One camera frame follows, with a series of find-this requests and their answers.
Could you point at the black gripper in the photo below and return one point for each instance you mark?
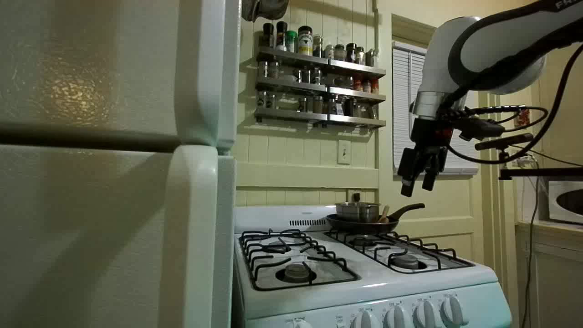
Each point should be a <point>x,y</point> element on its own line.
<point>432,136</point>

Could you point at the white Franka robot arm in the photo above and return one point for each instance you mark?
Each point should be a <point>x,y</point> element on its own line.
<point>485,43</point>

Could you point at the wooden spoon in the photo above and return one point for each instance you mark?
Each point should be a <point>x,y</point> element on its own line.
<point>385,212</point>

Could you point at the black cast iron stove grate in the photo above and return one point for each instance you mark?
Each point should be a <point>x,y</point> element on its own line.
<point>438,251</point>
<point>316,258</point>

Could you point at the black frying pan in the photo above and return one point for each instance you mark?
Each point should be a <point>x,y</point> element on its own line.
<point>365,225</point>

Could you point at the white window blind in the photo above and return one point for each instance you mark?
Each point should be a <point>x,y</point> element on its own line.
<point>403,98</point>

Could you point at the dark spice jar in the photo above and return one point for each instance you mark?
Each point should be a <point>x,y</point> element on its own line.
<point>317,47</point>
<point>370,58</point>
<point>339,52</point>
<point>359,56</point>
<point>274,101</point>
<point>303,103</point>
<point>352,109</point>
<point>317,103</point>
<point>268,36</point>
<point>274,70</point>
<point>367,110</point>
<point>350,52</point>
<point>261,99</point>
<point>263,68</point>
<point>281,36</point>

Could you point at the round gas burner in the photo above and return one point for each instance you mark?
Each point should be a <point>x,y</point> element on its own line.
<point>275,247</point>
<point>407,262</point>
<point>295,273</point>

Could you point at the red spice jar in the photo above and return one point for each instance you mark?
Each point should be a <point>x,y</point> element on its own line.
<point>357,83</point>
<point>374,85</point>

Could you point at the white gas stove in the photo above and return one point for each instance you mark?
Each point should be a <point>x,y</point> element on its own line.
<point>376,293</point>

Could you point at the white stove knob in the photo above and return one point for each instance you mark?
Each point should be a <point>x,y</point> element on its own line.
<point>452,311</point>
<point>365,320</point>
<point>396,318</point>
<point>425,314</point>

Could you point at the white microwave oven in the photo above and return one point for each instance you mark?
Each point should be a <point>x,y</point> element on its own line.
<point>567,201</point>

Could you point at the cream kitchen cabinet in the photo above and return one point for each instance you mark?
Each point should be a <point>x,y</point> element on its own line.
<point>556,274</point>

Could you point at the large jar dark lid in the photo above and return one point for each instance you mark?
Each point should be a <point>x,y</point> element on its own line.
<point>305,41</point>

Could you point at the green spice jar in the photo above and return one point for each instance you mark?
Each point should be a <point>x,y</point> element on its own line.
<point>292,41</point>

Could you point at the grey hanging metal pot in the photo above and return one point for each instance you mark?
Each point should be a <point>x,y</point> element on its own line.
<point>264,8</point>

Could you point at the white refrigerator main door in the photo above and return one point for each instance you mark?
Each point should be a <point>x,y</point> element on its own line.
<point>91,243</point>

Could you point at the white refrigerator freezer door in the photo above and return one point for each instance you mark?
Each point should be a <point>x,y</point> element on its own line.
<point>91,61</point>

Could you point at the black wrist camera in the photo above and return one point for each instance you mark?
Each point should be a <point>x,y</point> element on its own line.
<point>483,129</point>

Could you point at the cream wall switch plate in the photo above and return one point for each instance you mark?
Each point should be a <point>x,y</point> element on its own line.
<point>345,152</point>

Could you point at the black stereo camera bar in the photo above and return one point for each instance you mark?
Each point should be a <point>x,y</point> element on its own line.
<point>503,143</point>

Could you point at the small orange wall object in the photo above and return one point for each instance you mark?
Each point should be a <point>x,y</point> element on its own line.
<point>521,119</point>

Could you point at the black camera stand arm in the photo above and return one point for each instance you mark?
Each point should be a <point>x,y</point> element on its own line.
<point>540,174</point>

